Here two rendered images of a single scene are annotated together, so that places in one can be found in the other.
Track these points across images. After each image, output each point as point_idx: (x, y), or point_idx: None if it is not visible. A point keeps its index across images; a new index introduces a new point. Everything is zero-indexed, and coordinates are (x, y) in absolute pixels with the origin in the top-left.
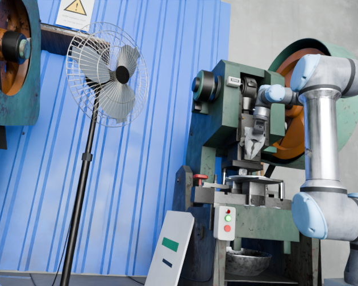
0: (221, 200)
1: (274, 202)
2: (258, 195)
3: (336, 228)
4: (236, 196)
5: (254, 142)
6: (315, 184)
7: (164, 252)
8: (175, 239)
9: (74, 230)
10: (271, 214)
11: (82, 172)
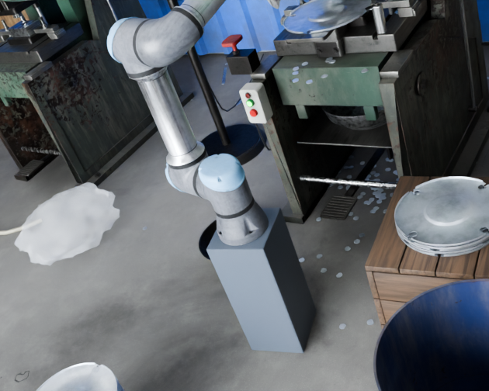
0: (286, 51)
1: (364, 43)
2: (326, 42)
3: (185, 192)
4: (303, 43)
5: None
6: (166, 157)
7: None
8: None
9: (196, 71)
10: (334, 75)
11: (171, 9)
